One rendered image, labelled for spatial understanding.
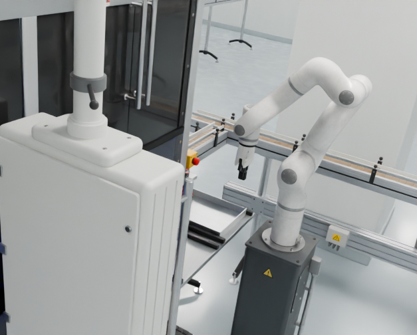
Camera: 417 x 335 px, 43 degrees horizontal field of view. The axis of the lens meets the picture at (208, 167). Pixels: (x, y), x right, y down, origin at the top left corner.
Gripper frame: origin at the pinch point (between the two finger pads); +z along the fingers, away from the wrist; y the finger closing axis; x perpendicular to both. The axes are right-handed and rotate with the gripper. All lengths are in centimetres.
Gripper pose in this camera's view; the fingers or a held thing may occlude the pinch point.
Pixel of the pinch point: (242, 175)
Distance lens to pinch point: 232.9
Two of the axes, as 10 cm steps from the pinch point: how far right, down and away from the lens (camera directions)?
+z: -1.2, 8.9, 4.3
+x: 8.7, 3.0, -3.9
